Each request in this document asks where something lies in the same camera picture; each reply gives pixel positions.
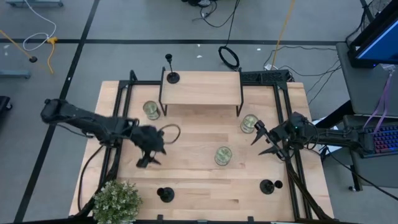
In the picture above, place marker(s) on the black aluminium table frame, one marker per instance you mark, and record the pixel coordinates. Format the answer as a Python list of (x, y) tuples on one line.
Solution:
[(122, 93)]

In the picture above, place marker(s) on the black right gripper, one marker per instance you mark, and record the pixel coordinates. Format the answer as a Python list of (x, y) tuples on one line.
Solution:
[(280, 135)]

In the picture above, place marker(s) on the yellow stick black foot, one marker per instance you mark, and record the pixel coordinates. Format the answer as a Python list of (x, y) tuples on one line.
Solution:
[(32, 58)]

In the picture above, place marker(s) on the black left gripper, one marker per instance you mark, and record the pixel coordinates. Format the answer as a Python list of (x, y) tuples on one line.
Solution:
[(149, 138)]

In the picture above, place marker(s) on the black round base left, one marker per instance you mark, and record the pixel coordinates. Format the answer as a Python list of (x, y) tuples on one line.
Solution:
[(166, 194)]

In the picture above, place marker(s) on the grey stand foot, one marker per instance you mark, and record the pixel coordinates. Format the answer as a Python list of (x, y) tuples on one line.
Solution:
[(14, 74)]

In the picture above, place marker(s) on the grey cart base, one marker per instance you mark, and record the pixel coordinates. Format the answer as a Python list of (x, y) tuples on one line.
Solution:
[(34, 3)]

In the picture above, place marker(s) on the glass candle jar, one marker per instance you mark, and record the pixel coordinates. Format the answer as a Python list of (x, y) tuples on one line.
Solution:
[(151, 110), (249, 123), (223, 155)]

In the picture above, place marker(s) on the black chair part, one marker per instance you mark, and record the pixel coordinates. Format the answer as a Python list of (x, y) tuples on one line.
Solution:
[(4, 103)]

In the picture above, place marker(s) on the green artificial potted plant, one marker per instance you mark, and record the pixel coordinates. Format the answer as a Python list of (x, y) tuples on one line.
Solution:
[(116, 202)]

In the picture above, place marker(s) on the black computer monitor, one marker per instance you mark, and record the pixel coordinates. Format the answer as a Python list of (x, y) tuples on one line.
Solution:
[(377, 43)]

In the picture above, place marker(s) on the grey desk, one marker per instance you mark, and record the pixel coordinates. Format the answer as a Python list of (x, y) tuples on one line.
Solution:
[(357, 84)]

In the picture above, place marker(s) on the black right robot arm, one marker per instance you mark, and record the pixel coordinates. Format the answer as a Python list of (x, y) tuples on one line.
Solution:
[(335, 137)]

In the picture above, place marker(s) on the backlit black keyboard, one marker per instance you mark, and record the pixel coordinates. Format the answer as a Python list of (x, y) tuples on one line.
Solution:
[(384, 140)]

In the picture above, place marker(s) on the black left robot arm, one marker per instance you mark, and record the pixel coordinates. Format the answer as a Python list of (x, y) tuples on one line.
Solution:
[(90, 123)]

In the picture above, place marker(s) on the wooden shelf riser black legs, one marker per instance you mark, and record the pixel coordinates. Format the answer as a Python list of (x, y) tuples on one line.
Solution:
[(202, 88)]

